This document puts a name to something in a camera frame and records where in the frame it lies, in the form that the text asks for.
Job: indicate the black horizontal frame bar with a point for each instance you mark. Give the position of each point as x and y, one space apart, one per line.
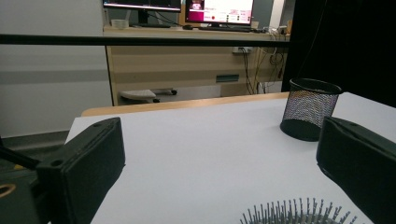
124 40

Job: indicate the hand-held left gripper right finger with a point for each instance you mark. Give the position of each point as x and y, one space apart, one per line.
361 161

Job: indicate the white table cover sheet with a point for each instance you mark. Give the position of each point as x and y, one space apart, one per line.
202 149

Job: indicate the white power strip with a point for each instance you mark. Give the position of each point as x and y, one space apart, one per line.
242 49

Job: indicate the bright pink computer monitor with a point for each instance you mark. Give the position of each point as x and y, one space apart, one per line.
221 11

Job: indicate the black mesh pen holder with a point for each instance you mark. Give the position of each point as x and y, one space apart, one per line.
306 109

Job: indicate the black computer mouse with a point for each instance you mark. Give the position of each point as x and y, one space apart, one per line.
187 27

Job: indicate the white office chair base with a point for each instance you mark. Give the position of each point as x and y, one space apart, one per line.
137 94

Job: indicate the wooden office desk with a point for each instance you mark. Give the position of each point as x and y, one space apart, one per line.
174 65

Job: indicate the black curtain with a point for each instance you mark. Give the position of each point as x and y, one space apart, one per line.
348 40

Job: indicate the white partition panel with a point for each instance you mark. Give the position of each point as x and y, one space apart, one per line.
53 77

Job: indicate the black keyboard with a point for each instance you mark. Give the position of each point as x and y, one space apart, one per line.
225 29

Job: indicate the small white container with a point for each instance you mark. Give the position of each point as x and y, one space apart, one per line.
120 23

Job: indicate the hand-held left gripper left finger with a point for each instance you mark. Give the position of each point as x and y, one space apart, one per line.
84 161

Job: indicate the light blue hairbrush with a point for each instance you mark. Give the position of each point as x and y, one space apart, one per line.
299 216

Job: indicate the dark computer monitor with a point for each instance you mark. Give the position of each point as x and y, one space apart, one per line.
141 4

